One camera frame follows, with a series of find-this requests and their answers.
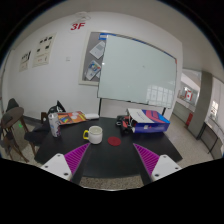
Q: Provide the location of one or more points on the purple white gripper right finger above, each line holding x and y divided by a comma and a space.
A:
157, 167

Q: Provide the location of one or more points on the small white wall poster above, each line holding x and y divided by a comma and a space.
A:
24, 61

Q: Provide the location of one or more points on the blue white cardboard box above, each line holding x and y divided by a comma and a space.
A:
147, 121

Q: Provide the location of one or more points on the white mug yellow handle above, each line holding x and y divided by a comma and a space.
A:
94, 134

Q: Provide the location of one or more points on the silver drink can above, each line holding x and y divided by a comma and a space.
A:
54, 124

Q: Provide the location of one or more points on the large white whiteboard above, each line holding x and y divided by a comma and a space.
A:
137, 72

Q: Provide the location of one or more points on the black red small device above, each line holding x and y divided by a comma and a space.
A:
124, 122

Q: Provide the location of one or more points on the brown wooden chair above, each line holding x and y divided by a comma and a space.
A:
13, 114

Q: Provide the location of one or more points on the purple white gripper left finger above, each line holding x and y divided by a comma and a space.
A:
67, 166

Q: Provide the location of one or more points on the black round table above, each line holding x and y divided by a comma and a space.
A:
104, 160

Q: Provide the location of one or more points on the grey pin board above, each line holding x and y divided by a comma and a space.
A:
92, 61

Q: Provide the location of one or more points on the red round coaster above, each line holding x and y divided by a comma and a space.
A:
114, 141

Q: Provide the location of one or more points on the orange colourful book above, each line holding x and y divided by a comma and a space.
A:
71, 117

